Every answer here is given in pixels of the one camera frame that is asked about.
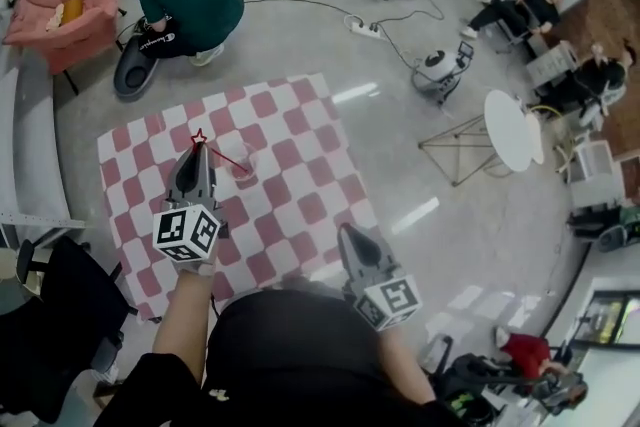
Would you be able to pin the pink armchair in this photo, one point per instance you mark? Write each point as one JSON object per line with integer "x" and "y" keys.
{"x": 85, "y": 30}

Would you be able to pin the black office chair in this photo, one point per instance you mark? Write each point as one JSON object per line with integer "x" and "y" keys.
{"x": 55, "y": 315}

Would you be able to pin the pink white checkered cloth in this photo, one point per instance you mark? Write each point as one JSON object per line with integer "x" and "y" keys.
{"x": 300, "y": 150}

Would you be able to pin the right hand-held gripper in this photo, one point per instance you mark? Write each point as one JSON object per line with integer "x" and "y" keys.
{"x": 387, "y": 300}

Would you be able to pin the white power strip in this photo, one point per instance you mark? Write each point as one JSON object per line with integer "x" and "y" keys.
{"x": 365, "y": 30}

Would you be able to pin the white drawer cabinet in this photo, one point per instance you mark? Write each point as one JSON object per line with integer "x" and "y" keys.
{"x": 552, "y": 62}

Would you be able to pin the white plastic chair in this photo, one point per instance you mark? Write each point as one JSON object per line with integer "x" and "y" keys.
{"x": 595, "y": 170}

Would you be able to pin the person's black clothing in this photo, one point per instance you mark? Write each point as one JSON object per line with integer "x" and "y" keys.
{"x": 290, "y": 365}

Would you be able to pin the person's right forearm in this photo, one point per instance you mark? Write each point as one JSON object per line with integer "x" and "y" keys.
{"x": 407, "y": 365}

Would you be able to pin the grey wheeled machine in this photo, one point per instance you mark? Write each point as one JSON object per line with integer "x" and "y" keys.
{"x": 440, "y": 70}

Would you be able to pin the yellow cushion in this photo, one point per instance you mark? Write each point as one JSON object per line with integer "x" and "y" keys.
{"x": 72, "y": 8}

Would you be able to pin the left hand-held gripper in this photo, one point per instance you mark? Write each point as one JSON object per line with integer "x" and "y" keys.
{"x": 186, "y": 235}

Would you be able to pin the clear plastic cup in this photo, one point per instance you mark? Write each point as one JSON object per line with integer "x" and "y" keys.
{"x": 246, "y": 165}

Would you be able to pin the white round table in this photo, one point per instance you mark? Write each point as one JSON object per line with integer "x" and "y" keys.
{"x": 510, "y": 130}

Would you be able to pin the black oval basin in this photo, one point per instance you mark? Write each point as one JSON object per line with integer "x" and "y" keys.
{"x": 131, "y": 75}

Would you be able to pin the person's left forearm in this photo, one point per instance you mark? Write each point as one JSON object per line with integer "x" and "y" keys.
{"x": 182, "y": 315}

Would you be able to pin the grey metal bench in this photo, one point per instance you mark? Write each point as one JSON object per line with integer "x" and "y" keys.
{"x": 30, "y": 155}

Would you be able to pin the red star stick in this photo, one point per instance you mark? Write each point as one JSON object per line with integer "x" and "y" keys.
{"x": 225, "y": 159}

